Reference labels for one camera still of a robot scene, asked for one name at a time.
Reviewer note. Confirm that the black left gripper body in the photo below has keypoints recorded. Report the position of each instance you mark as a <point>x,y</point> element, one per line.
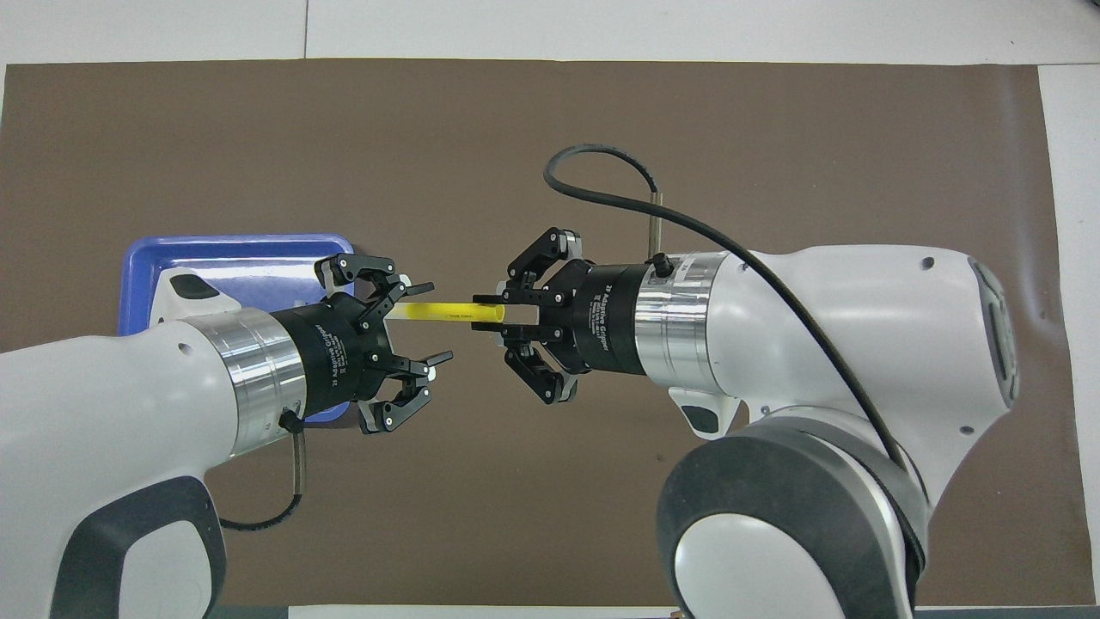
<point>331,352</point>

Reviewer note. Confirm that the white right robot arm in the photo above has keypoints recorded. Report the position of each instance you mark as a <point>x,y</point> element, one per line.
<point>816,344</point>

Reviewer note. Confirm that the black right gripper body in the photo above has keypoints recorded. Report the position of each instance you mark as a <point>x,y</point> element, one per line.
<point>610,318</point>

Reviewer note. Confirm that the blue plastic tray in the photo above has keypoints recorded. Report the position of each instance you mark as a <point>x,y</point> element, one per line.
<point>258,258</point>

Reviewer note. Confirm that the brown table mat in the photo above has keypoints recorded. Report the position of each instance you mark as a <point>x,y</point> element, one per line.
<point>550,112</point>

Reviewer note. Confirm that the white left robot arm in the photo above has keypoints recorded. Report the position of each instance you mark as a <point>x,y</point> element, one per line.
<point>103,413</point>

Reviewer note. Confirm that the yellow marker pen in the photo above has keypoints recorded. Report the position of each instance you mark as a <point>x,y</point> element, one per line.
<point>447,311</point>

